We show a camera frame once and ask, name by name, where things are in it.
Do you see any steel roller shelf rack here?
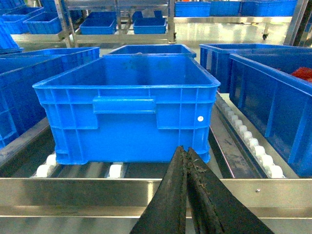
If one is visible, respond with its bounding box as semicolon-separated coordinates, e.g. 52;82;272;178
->
0;0;312;234

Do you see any blue bin front centre-right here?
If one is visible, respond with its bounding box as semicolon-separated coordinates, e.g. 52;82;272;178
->
33;54;220;165

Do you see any blue bin front centre-left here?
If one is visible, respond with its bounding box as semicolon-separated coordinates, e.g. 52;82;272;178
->
0;56;64;148

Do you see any blue bin rear right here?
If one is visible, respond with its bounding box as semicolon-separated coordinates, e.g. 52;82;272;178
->
199;43;312;94

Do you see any blue bin centre-right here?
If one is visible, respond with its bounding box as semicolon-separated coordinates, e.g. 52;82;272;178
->
33;54;220;165
109;44;196;58

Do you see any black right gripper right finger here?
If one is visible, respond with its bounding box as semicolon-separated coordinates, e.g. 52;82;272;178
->
186;148;273;234

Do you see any blue bin rear centre-right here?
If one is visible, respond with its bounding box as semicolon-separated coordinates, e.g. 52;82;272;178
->
109;44;196;58

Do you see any blue bin front right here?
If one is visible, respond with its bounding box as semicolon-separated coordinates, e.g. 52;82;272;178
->
229;52;312;177

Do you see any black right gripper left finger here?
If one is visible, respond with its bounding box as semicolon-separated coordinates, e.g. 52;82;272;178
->
130;146;187;234

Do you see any blue bin centre-left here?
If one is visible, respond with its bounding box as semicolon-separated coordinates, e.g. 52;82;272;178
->
0;47;100;71
0;56;64;148

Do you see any red parts pile right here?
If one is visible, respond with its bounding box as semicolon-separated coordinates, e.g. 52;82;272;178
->
291;67;312;82

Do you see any blue bin rear centre-left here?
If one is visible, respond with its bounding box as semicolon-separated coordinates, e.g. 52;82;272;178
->
0;47;100;71

